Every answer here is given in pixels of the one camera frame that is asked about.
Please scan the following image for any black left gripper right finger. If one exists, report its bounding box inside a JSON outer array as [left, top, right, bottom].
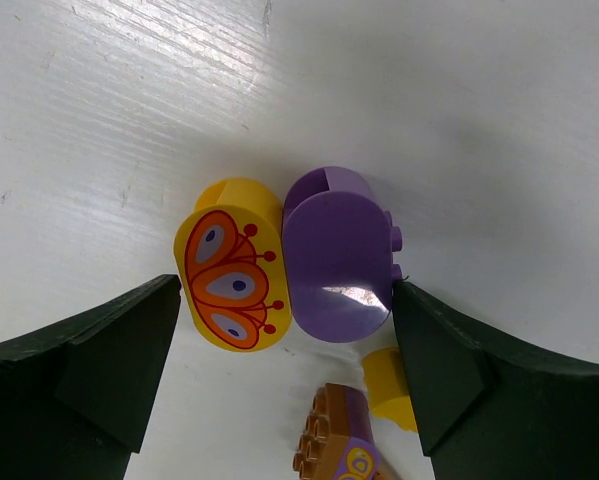
[[393, 281, 599, 479]]

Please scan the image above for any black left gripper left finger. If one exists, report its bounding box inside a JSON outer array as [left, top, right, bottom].
[[0, 274, 181, 479]]

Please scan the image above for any brown purple butterfly lego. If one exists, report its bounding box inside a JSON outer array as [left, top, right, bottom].
[[292, 383, 381, 480]]

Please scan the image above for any yellow butterfly lego brick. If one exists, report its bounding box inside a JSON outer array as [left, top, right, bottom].
[[173, 177, 292, 353]]

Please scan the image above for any purple rounded lego brick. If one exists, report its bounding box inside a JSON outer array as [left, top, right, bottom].
[[282, 166, 403, 343]]

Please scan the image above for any yellow long lego brick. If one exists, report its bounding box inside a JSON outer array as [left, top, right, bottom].
[[361, 347, 418, 433]]

